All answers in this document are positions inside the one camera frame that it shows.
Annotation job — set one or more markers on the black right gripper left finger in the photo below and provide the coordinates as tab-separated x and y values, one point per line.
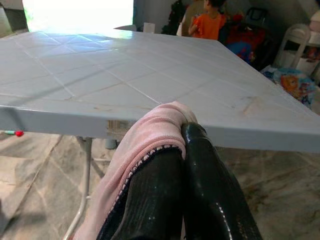
157	195

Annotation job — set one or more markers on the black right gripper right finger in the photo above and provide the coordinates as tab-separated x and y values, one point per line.
207	190

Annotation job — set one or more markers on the white plastic folding table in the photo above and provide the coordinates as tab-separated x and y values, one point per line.
125	75

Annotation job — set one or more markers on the colourful printed bag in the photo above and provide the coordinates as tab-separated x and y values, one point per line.
295	85

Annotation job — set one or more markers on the red and blue toy pile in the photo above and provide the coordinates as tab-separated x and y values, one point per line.
245	42

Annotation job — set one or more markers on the red capped marker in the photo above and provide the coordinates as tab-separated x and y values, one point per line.
18	133

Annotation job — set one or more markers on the child in orange shirt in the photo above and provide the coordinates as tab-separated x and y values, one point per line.
210	25

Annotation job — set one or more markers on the white folding chair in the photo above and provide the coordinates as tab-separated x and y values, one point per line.
295	45

